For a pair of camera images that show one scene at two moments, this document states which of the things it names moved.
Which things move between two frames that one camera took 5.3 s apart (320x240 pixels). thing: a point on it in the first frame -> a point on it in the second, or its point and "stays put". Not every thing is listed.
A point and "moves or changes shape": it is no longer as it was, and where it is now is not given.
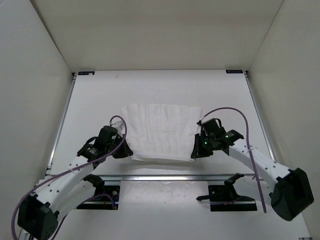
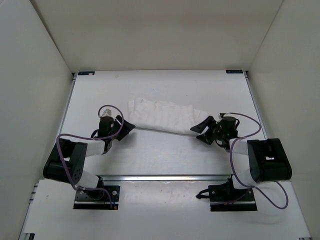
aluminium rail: [198, 178] stays put
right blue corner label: [234, 71] stays put
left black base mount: [106, 197] stays put
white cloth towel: [156, 131] moves or changes shape
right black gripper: [198, 152] -> [200, 128]
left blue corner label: [86, 73] stays put
